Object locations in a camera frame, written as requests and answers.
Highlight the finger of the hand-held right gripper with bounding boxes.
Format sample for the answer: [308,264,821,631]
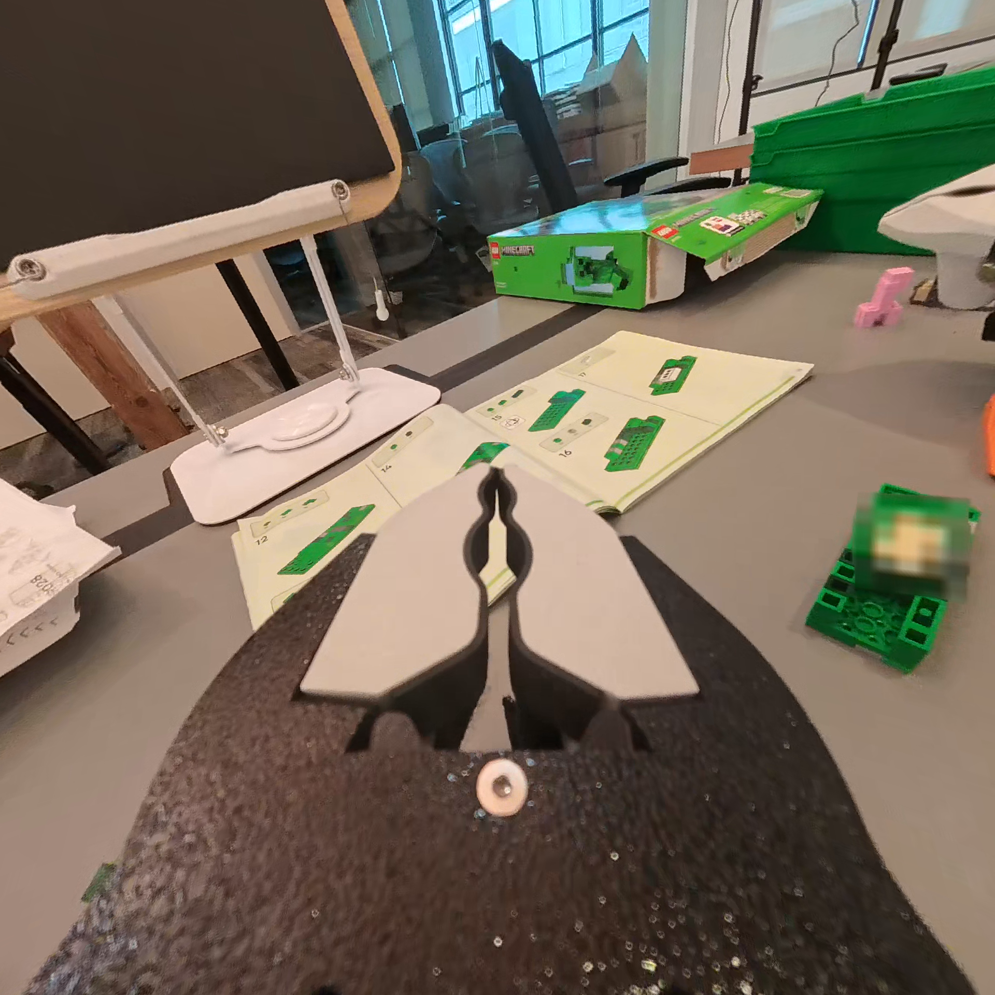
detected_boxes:
[878,167,995,310]

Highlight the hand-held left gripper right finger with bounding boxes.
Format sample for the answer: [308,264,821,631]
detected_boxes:
[501,465,701,751]

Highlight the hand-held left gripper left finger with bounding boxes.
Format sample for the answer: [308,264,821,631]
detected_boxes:
[299,466,501,751]

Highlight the pink brick figure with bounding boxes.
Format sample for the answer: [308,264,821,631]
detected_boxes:
[855,266,916,328]

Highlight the green plastic storage crate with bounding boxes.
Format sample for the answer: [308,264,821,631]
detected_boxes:
[750,66,995,256]

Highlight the black tripod stand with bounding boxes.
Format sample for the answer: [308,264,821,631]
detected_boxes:
[869,0,907,93]
[738,0,771,138]

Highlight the white folding stand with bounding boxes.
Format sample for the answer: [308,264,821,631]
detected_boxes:
[8,180,442,527]

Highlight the building instruction booklet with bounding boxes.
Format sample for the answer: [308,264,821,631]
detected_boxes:
[232,330,814,632]

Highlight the green brick base assembly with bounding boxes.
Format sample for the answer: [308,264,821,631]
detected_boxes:
[806,484,982,674]

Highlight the black office chair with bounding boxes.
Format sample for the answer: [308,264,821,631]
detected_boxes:
[605,155,733,200]
[490,39,581,212]

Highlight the green toy set box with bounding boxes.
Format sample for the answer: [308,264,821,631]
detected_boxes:
[487,182,823,310]

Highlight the white printed paper bag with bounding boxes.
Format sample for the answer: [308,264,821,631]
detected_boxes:
[0,478,122,679]

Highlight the cardboard box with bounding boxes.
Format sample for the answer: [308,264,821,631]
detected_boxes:
[544,35,648,168]

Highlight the wooden table leg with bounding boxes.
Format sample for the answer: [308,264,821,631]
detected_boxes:
[35,299,189,453]

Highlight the grey mesh office chair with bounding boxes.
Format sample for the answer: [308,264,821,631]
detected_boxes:
[416,124,539,234]

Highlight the black board with wooden rim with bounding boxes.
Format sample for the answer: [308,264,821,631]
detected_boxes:
[0,0,404,328]

